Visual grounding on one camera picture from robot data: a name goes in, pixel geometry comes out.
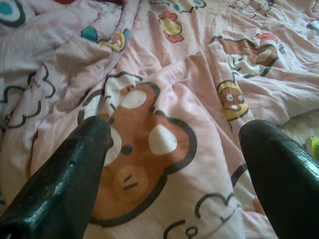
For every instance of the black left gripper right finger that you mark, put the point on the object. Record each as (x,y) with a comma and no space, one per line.
(286,186)

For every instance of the pink cartoon bear blanket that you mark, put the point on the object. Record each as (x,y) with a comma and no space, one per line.
(174,74)

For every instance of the colourful picture book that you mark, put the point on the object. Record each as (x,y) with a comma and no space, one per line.
(312,147)

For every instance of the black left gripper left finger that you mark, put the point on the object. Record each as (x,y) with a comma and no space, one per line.
(54,194)

